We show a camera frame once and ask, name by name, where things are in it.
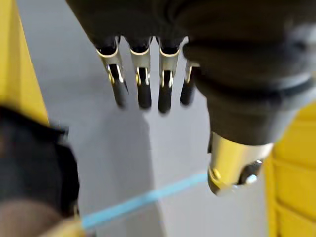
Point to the black plastic housing part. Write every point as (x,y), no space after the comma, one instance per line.
(32,163)

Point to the yellow metal shelf rack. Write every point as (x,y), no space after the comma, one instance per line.
(293,172)

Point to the blue floor tape line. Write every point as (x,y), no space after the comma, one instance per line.
(143,200)

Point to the yellow shelf upright post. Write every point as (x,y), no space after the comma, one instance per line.
(19,64)

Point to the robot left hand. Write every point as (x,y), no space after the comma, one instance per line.
(222,61)

